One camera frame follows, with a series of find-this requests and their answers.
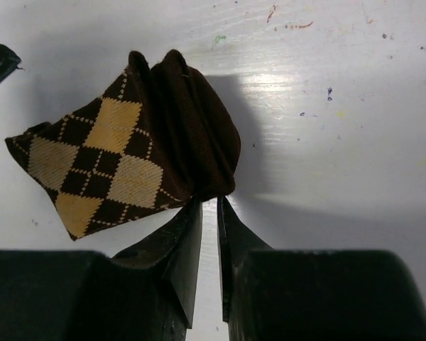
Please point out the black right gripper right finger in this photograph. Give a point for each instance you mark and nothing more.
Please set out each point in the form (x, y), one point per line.
(280, 294)

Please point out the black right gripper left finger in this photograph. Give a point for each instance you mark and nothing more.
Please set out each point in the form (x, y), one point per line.
(145, 292)

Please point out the brown argyle sock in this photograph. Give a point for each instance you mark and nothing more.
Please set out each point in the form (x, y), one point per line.
(157, 137)

